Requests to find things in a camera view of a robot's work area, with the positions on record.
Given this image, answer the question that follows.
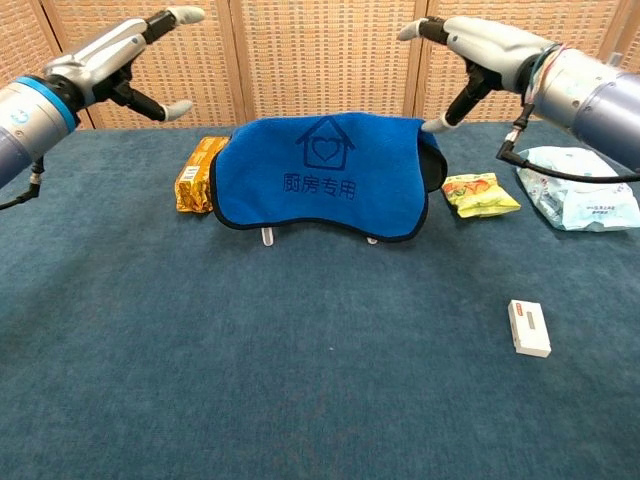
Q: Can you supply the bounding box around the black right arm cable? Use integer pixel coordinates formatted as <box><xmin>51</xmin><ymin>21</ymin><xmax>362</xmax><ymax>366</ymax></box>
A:
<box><xmin>495</xmin><ymin>102</ymin><xmax>640</xmax><ymax>182</ymax></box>

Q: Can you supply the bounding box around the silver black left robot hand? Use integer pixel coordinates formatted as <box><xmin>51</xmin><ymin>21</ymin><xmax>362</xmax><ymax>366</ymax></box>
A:
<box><xmin>43</xmin><ymin>5</ymin><xmax>207</xmax><ymax>123</ymax></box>

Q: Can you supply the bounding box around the woven bamboo folding screen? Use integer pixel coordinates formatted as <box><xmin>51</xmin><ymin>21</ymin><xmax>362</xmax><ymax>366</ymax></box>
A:
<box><xmin>0</xmin><ymin>0</ymin><xmax>640</xmax><ymax>135</ymax></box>

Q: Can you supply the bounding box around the light blue wet wipes pack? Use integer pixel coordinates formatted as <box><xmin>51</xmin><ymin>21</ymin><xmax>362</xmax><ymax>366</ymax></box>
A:
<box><xmin>515</xmin><ymin>146</ymin><xmax>640</xmax><ymax>232</ymax></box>

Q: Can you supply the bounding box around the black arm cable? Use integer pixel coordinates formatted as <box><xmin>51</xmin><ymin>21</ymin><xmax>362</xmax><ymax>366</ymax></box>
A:
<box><xmin>0</xmin><ymin>154</ymin><xmax>46</xmax><ymax>211</ymax></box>
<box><xmin>495</xmin><ymin>102</ymin><xmax>640</xmax><ymax>182</ymax></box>

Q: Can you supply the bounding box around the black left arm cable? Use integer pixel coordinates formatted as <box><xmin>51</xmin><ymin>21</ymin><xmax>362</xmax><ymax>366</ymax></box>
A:
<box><xmin>0</xmin><ymin>154</ymin><xmax>46</xmax><ymax>211</ymax></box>

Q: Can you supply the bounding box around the yellow green snack bag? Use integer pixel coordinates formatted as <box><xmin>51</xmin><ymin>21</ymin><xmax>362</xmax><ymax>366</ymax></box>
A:
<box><xmin>441</xmin><ymin>172</ymin><xmax>522</xmax><ymax>219</ymax></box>

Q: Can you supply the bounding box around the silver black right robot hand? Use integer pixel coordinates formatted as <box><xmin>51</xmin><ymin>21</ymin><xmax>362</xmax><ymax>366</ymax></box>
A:
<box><xmin>397</xmin><ymin>15</ymin><xmax>561</xmax><ymax>134</ymax></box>

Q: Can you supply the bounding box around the metal wire rack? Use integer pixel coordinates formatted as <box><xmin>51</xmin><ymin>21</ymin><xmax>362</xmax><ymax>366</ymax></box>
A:
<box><xmin>260</xmin><ymin>227</ymin><xmax>380</xmax><ymax>247</ymax></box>

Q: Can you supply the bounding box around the small white box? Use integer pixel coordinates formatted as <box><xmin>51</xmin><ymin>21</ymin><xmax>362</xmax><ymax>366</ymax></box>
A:
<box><xmin>507</xmin><ymin>299</ymin><xmax>552</xmax><ymax>359</ymax></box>

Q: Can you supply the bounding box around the gold foil snack package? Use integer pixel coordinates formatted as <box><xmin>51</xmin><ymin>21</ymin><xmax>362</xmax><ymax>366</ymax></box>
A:
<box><xmin>174</xmin><ymin>136</ymin><xmax>231</xmax><ymax>215</ymax></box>

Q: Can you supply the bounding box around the blue kitchen towel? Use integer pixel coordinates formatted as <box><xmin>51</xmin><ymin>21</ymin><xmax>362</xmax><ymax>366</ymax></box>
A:
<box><xmin>209</xmin><ymin>111</ymin><xmax>449</xmax><ymax>245</ymax></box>

